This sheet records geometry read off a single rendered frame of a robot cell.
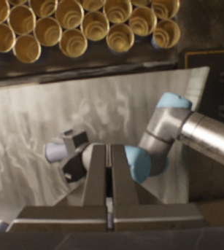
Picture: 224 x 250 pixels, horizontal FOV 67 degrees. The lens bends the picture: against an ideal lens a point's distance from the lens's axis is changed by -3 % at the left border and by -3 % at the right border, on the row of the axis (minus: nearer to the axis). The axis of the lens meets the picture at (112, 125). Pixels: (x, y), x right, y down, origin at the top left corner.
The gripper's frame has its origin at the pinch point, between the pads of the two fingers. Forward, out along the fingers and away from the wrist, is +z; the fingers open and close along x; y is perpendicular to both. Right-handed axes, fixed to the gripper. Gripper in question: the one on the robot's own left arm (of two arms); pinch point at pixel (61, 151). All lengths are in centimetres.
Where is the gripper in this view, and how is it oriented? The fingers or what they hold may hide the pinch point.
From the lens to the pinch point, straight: 59.2
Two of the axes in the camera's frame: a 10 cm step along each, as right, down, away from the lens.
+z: -7.1, 0.1, 7.1
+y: 6.7, -3.4, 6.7
